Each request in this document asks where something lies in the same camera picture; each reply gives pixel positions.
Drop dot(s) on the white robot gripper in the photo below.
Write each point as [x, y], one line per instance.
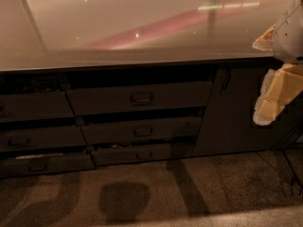
[290, 37]

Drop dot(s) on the dark drawer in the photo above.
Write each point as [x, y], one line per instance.
[139, 98]
[36, 106]
[126, 131]
[55, 137]
[46, 165]
[144, 153]

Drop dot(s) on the dark cabinet door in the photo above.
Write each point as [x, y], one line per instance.
[228, 124]

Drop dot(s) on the dark cabinet door handle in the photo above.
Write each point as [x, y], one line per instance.
[226, 79]

